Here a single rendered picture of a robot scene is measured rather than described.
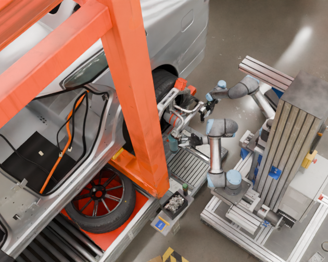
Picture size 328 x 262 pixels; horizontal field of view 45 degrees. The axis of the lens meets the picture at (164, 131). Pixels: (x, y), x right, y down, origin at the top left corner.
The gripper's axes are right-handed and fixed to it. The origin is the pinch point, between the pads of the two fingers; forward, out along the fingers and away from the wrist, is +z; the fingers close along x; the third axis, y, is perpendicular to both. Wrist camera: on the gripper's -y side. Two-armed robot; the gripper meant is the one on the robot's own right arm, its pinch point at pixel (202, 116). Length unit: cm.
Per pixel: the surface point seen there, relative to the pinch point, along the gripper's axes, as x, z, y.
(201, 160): 4, 6, -77
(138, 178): -13, 78, -15
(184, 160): -13, 15, -82
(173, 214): 29, 83, -26
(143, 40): 9, 65, 160
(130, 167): -23, 76, -9
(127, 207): -10, 100, -35
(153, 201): 2, 79, -46
